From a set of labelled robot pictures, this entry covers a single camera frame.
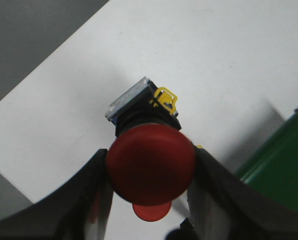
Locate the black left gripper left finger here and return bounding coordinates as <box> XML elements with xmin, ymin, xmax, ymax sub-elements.
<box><xmin>0</xmin><ymin>149</ymin><xmax>113</xmax><ymax>240</ymax></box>

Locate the red button cap below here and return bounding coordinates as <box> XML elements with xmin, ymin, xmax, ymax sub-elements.
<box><xmin>132</xmin><ymin>201</ymin><xmax>172</xmax><ymax>222</ymax></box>

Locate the green conveyor belt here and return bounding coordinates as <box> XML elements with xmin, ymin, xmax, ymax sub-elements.
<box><xmin>235</xmin><ymin>107</ymin><xmax>298</xmax><ymax>212</ymax></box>

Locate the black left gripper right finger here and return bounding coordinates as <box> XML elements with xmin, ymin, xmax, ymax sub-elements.
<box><xmin>187</xmin><ymin>147</ymin><xmax>298</xmax><ymax>240</ymax></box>

